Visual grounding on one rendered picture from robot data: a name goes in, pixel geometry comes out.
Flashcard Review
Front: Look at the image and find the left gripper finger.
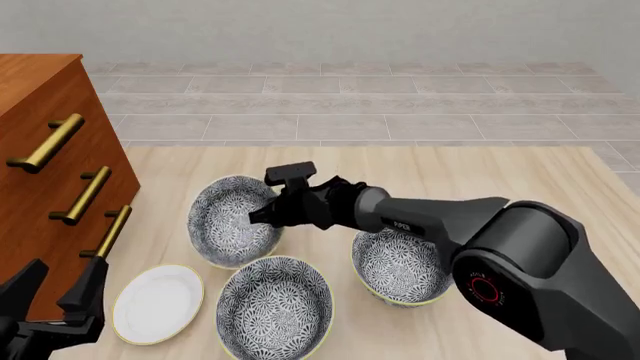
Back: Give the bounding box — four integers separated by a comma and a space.
55, 255, 110, 326
0, 258, 50, 321

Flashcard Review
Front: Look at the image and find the white plate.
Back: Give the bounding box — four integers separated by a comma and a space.
111, 263, 206, 347

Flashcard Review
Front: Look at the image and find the long brass drawer handle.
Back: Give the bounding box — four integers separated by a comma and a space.
5, 113, 86, 175
78, 204, 134, 261
48, 165, 113, 227

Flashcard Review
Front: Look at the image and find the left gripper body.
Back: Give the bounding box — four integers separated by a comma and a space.
0, 311, 107, 360

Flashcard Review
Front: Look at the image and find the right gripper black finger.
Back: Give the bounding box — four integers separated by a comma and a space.
247, 207, 279, 227

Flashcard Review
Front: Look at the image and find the wooden cabinet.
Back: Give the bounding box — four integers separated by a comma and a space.
0, 54, 142, 324

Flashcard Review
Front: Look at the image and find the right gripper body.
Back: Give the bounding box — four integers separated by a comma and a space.
271, 186, 332, 231

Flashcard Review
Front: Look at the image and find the patterned black and white bowl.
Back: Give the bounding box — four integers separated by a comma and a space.
350, 227, 454, 309
186, 174, 286, 270
215, 255, 336, 360

